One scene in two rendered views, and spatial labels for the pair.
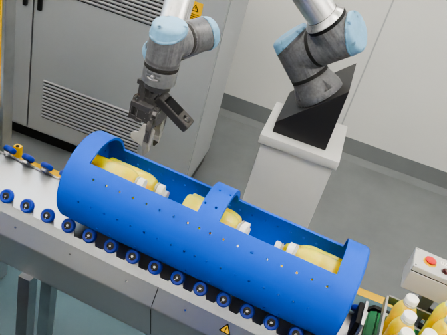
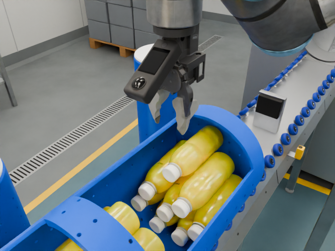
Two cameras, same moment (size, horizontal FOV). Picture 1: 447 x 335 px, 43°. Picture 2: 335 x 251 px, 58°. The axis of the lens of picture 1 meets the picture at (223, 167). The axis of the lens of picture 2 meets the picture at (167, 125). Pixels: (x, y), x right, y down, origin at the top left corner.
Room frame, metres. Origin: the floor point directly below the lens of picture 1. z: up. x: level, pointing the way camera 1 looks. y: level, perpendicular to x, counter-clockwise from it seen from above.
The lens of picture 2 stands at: (1.54, -0.24, 1.65)
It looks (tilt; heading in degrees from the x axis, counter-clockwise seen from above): 36 degrees down; 115
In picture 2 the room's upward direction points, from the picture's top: straight up
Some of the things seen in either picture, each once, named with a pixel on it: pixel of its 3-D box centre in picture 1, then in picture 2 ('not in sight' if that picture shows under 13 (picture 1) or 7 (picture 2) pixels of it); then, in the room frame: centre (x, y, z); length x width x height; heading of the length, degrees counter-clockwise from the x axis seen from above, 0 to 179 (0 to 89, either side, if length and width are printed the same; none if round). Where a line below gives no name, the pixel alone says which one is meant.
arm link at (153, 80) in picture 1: (159, 75); (172, 8); (1.33, 0.23, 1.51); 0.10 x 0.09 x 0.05; 168
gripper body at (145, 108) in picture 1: (151, 101); (176, 55); (1.34, 0.24, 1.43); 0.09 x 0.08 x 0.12; 78
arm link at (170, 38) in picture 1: (166, 44); not in sight; (1.34, 0.22, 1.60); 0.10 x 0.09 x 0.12; 150
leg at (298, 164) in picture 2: not in sight; (300, 157); (1.69, 1.48, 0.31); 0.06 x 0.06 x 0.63; 78
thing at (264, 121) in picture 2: not in sight; (267, 112); (1.47, 0.81, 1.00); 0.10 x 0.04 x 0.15; 168
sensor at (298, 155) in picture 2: (12, 154); (292, 149); (1.59, 0.73, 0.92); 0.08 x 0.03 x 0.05; 168
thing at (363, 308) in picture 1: (354, 326); not in sight; (1.19, -0.49, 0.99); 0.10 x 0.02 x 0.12; 168
